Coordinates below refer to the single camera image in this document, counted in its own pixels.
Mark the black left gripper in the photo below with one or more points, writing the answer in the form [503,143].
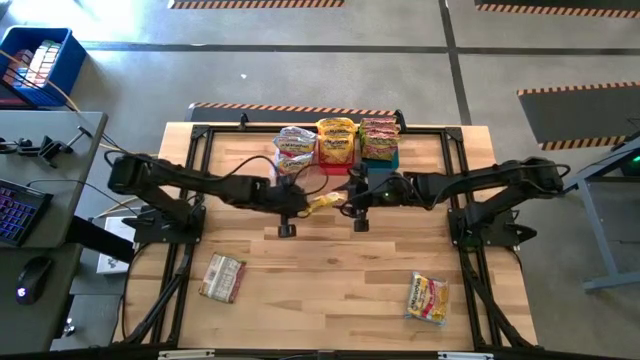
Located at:
[285,197]

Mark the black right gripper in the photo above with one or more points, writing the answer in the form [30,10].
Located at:
[385,192]

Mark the red green packet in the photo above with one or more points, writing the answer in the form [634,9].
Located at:
[222,277]

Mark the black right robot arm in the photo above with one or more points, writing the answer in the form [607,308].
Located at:
[475,177]

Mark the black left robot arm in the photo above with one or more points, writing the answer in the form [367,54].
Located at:
[200,182]

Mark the red plastic bin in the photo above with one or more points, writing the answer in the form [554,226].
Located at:
[335,170]

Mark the teal plastic bin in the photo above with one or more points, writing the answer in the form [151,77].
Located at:
[385,166]

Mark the hazard striped floor mat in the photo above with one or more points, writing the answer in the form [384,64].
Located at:
[240,114]
[550,10]
[250,4]
[575,117]

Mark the white box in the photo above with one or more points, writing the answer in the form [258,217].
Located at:
[112,265]

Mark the black flat bar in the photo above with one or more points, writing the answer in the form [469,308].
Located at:
[100,240]

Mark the grey metal stand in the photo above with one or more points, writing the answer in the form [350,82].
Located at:
[600,230]

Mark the black desk clamp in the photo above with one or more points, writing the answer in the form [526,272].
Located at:
[50,147]

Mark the small metal knob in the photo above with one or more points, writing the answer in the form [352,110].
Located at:
[69,330]

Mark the blue plastic crate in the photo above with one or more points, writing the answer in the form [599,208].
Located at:
[70,65]

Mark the black bottom beam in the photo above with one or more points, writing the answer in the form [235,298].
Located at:
[75,356]

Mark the black computer mouse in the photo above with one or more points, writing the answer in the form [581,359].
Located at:
[32,280]

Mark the backlit black keyboard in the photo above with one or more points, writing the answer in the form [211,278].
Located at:
[20,215]

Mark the colourful packet stack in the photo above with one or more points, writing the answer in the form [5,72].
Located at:
[40,62]

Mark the grey side desk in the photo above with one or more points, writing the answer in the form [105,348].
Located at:
[30,330]

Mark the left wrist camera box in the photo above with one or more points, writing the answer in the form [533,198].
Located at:
[286,229]

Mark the black aluminium table frame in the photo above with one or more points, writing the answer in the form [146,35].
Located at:
[225,129]

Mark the white bracket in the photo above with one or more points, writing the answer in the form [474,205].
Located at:
[465,356]
[185,355]

